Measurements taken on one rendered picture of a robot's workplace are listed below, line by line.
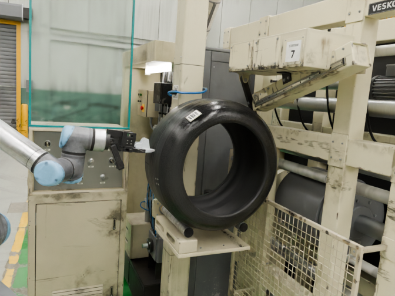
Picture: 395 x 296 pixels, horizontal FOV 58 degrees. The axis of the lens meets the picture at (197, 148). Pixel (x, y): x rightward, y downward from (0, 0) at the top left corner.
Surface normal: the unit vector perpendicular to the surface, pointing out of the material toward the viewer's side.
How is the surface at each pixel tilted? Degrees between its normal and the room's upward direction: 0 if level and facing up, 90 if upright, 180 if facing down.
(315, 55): 90
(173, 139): 71
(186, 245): 90
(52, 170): 89
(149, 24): 90
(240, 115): 79
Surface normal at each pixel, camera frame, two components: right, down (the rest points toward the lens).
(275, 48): -0.91, 0.00
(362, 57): 0.40, -0.15
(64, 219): 0.40, 0.16
